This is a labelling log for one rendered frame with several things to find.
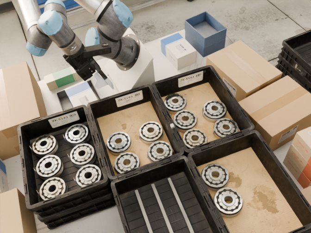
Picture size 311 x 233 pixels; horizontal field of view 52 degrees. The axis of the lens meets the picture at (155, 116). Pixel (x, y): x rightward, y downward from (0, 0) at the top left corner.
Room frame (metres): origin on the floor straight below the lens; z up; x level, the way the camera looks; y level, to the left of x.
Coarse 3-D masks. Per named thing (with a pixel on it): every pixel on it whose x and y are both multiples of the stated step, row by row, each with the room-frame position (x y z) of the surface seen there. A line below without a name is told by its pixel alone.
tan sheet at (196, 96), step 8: (192, 88) 1.04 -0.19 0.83; (200, 88) 1.03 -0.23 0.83; (208, 88) 1.02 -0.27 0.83; (184, 96) 0.99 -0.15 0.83; (192, 96) 0.99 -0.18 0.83; (200, 96) 0.98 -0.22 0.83; (208, 96) 0.97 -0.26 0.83; (216, 96) 0.97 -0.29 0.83; (192, 104) 0.94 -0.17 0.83; (200, 104) 0.93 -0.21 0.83; (200, 112) 0.89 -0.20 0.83; (200, 120) 0.84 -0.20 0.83; (200, 128) 0.80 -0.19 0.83; (208, 128) 0.79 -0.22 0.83; (208, 136) 0.75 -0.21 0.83
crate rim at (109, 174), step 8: (136, 88) 0.99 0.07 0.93; (152, 88) 0.98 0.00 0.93; (112, 96) 0.96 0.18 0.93; (88, 104) 0.92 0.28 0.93; (160, 104) 0.88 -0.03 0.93; (88, 112) 0.88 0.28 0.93; (168, 120) 0.79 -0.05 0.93; (96, 128) 0.79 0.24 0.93; (168, 128) 0.75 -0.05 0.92; (96, 136) 0.75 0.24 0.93; (176, 136) 0.70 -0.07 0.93; (176, 144) 0.67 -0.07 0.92; (104, 152) 0.67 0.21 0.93; (104, 160) 0.63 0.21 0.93; (160, 160) 0.61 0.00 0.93; (136, 168) 0.59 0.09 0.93; (144, 168) 0.58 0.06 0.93; (112, 176) 0.56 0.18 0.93; (120, 176) 0.56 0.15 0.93
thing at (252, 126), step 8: (192, 72) 1.04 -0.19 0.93; (216, 72) 1.03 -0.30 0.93; (160, 80) 1.02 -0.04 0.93; (168, 80) 1.02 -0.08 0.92; (224, 88) 0.92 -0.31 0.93; (160, 96) 0.92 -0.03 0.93; (232, 96) 0.87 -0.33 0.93; (168, 112) 0.83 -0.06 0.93; (248, 120) 0.74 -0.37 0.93; (176, 128) 0.74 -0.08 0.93; (248, 128) 0.70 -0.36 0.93; (224, 136) 0.68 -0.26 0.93; (232, 136) 0.67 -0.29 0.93; (184, 144) 0.66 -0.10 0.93; (208, 144) 0.65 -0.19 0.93; (184, 152) 0.64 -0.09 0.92
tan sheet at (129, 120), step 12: (132, 108) 0.96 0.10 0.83; (144, 108) 0.95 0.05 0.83; (108, 120) 0.90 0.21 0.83; (120, 120) 0.90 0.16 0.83; (132, 120) 0.89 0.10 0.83; (144, 120) 0.88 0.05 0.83; (156, 120) 0.87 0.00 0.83; (108, 132) 0.84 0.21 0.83; (132, 132) 0.82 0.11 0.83; (132, 144) 0.76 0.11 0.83; (144, 144) 0.75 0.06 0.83; (144, 156) 0.69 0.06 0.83
